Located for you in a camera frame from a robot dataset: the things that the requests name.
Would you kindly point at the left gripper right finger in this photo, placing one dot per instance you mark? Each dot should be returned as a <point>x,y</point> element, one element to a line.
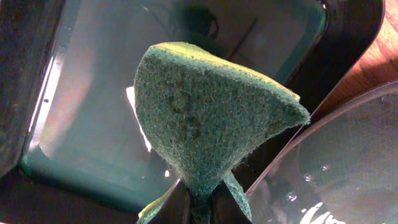
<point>224,208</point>

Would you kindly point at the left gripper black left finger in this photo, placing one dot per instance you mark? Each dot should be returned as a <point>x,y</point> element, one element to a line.
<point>176,208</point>

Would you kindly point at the green scouring sponge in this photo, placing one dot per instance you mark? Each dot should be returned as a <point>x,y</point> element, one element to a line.
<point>203,114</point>

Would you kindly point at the rectangular black tray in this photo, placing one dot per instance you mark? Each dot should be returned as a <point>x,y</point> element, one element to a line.
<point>71,150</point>

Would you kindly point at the round black tray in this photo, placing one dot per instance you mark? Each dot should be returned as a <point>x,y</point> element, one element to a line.
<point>342,169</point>

